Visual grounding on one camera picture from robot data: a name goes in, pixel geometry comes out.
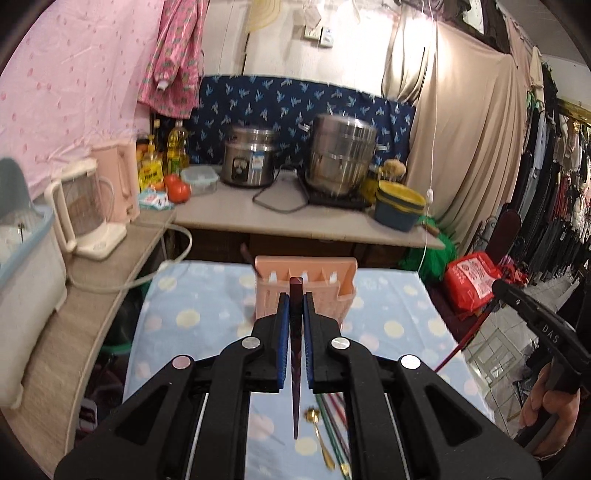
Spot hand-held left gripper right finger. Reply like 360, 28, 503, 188
302, 292, 542, 480

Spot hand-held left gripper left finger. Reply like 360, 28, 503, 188
54, 292, 291, 480

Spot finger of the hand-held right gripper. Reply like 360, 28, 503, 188
492, 279, 546, 324

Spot pink utensil holder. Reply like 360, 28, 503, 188
254, 255, 358, 333

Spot dark brown chopstick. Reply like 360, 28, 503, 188
240, 244, 264, 278

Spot dark red chopstick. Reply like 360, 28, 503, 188
288, 276, 304, 440

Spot person's right hand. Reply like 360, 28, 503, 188
518, 364, 583, 459

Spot red plastic bag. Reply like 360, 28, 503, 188
444, 253, 504, 320

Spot dark chair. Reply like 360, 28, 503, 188
480, 210, 523, 278

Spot blue polka dot cloth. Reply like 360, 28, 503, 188
122, 261, 497, 480

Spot green bag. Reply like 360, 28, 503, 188
398, 217, 458, 283

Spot gold spoon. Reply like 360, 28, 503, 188
303, 407, 335, 472

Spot row of hanging clothes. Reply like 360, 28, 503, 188
505, 60, 591, 298

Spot black induction cooker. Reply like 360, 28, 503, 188
302, 178, 376, 212

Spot yellow and blue basins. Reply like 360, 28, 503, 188
373, 180, 428, 233

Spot yellow jar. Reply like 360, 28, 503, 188
361, 168, 382, 204

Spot beige curtain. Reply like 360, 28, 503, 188
383, 18, 530, 278

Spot clear food container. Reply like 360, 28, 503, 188
181, 166, 220, 196

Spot steel rice cooker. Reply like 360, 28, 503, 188
221, 126, 280, 189

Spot steel steamer pot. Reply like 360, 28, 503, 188
305, 114, 385, 198

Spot beige scrub sponge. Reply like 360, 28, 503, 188
381, 158, 408, 182

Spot tissue packet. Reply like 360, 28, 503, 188
139, 187, 171, 211

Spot yellow seasoning bottle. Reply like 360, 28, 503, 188
139, 148, 165, 190

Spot cooking oil bottle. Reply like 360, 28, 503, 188
165, 121, 190, 176

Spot pink electric kettle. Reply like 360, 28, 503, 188
90, 141, 141, 223

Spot blue leaf print cloth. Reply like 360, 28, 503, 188
189, 75, 416, 172

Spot white bin blue lid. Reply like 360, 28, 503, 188
0, 157, 69, 410

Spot pink floral garment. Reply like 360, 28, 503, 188
137, 0, 209, 119

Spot yellow round fan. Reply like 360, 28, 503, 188
247, 0, 283, 36

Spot pink curtain cloth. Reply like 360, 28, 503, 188
0, 0, 163, 206

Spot black power cable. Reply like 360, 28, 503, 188
252, 164, 308, 214

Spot white cord with switch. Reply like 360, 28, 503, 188
418, 0, 438, 278

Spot clear hose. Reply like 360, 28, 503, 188
67, 222, 194, 293

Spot glass kettle white handle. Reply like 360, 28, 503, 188
45, 157, 128, 259

